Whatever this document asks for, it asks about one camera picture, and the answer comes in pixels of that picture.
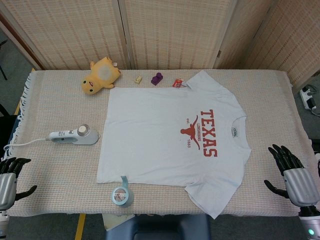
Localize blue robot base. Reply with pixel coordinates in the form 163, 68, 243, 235
104, 213, 212, 240

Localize woven folding screen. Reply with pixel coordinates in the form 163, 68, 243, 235
0, 0, 320, 86

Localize purple toy block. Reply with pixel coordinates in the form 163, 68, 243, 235
150, 71, 164, 86

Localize small red package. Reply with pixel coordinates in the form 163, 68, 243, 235
172, 78, 187, 89

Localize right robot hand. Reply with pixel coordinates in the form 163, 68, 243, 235
264, 143, 320, 207

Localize thin white cable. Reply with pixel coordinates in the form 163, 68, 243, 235
3, 138, 51, 152

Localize white Texas print T-shirt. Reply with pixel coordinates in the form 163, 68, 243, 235
96, 69, 252, 220

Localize yellow plush toy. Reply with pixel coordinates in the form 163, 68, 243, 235
80, 56, 123, 96

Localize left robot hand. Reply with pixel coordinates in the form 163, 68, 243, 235
0, 156, 38, 211

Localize white sheet under table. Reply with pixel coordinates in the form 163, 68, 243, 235
102, 213, 136, 232

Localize black stand leg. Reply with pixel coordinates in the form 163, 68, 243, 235
0, 38, 9, 81

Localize beige woven tablecloth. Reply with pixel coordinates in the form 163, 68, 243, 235
0, 68, 320, 217

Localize white power strip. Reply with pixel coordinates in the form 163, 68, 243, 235
299, 85, 318, 111

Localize small white iron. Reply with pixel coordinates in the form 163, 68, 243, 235
48, 124, 102, 146

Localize light blue tape roll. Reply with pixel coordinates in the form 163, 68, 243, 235
111, 175, 135, 208

